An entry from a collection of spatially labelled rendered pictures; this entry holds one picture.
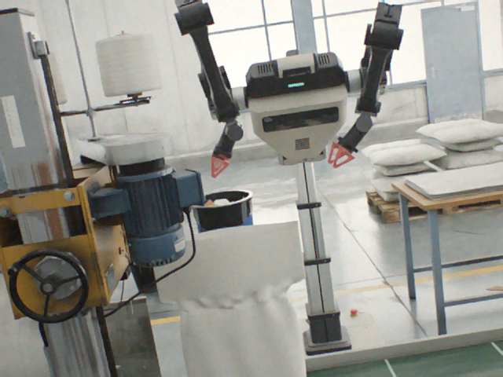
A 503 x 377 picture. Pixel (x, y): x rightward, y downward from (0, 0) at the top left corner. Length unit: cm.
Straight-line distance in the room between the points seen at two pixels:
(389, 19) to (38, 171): 105
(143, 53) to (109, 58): 9
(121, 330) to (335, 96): 124
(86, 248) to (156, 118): 851
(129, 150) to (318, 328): 149
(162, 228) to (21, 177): 36
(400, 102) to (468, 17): 178
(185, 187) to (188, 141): 841
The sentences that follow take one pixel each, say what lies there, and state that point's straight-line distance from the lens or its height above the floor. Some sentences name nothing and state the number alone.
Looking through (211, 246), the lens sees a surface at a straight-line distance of 180.
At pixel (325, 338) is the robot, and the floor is 32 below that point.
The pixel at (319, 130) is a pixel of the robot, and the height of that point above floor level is 127.
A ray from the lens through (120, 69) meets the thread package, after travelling 157.
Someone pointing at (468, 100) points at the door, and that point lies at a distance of 1057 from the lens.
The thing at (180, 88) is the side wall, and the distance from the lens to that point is 984.
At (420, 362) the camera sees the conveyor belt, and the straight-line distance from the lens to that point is 232.
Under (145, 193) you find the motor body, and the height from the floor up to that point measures 128.
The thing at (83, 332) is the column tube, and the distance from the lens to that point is 154.
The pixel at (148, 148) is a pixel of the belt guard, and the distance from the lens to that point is 142.
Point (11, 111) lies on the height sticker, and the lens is 144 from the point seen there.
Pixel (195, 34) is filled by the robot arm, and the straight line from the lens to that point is 178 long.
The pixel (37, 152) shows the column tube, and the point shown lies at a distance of 143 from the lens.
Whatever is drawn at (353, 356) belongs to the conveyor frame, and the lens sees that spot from 234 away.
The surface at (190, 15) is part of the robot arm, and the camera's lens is 175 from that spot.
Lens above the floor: 155
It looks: 12 degrees down
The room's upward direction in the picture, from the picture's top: 9 degrees counter-clockwise
